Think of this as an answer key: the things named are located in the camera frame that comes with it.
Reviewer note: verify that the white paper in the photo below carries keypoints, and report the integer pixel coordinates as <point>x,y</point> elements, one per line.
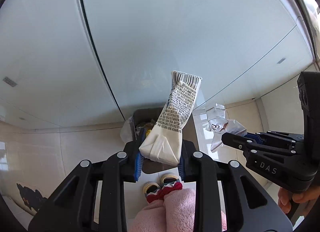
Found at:
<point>219,124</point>

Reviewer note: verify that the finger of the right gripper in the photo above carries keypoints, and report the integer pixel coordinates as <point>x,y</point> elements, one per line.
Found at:
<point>240,143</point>

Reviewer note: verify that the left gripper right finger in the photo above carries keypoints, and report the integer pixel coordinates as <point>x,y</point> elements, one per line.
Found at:
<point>198,167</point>

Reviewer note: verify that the person's right hand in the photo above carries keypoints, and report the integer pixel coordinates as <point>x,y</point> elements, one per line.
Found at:
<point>310,196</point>

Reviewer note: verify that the red cartoon slipper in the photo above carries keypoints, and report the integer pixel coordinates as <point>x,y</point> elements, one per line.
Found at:
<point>152,191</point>
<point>170,182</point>

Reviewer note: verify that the white milk carton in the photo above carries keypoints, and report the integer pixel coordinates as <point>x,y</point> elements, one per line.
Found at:
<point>164,143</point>

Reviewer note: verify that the black cat floor mat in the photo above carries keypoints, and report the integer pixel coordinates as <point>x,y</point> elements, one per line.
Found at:
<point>32,199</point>

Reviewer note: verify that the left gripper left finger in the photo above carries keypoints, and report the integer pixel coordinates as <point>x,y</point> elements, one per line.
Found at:
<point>123,166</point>

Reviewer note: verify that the dark trash bin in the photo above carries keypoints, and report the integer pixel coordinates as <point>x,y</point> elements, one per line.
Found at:
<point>143,116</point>

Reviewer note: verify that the pink fleece trousers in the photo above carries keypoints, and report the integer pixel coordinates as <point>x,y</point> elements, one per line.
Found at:
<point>167,210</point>

